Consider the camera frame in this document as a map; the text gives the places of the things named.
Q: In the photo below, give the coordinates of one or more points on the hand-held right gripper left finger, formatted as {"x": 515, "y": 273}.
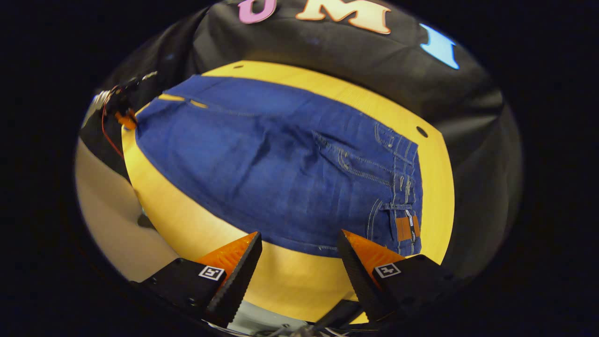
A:
{"x": 236, "y": 285}

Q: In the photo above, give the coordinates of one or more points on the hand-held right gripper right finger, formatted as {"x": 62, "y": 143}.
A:
{"x": 358, "y": 281}

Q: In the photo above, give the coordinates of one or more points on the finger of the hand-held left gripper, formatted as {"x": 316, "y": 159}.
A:
{"x": 127, "y": 120}

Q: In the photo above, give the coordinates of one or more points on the blue jeans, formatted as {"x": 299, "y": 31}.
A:
{"x": 281, "y": 168}

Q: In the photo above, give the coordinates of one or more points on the black backdrop cloth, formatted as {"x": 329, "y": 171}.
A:
{"x": 355, "y": 75}

